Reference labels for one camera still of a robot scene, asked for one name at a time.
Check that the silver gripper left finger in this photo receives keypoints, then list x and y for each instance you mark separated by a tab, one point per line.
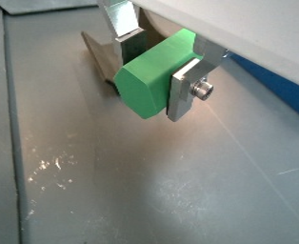
129	37

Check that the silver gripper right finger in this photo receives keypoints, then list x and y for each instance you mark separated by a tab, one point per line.
188	83

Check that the green hexagonal prism block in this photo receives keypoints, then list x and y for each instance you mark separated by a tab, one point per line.
142	80

